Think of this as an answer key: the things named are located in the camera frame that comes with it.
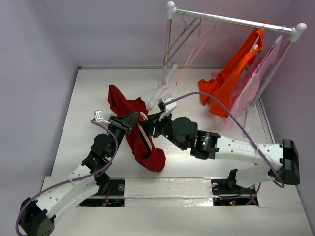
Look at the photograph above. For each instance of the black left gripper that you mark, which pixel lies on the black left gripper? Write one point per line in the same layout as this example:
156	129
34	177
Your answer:
125	123

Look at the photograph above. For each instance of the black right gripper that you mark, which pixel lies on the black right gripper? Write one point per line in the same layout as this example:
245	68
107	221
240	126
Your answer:
152	127

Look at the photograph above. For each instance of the beige wooden hanger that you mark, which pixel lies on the beige wooden hanger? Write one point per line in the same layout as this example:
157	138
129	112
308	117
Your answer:
144	137

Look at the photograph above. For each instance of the dark red t shirt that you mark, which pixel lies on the dark red t shirt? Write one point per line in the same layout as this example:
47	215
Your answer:
144	151

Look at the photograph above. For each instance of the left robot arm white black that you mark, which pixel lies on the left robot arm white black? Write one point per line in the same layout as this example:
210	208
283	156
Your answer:
39	214

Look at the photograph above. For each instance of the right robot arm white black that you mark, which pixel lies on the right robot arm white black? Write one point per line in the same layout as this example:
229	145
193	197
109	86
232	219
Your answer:
271	162

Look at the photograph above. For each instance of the orange t shirt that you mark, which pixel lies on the orange t shirt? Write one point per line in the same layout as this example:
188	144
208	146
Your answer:
223	85

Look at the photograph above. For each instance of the pink t shirt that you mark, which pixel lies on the pink t shirt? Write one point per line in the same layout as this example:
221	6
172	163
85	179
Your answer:
238	83

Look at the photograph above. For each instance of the white hanger under orange shirt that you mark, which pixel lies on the white hanger under orange shirt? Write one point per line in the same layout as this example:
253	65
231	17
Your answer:
255	44

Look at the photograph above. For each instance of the white clothes rack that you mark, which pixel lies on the white clothes rack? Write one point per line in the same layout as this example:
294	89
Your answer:
169	49

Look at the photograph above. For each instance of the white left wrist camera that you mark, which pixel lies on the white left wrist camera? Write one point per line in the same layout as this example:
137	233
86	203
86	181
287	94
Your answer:
99	118

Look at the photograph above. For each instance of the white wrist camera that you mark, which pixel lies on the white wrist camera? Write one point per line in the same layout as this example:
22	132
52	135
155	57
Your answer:
99	118
166	106

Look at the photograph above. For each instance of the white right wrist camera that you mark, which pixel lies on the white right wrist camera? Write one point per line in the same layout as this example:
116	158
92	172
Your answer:
166	106

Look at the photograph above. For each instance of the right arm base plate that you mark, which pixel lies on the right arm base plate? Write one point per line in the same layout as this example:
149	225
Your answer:
227	193

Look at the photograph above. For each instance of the pink wire hanger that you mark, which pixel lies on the pink wire hanger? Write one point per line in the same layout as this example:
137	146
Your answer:
203	37

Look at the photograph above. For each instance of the blue wire hanger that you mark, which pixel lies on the blue wire hanger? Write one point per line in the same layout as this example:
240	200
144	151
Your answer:
269	50

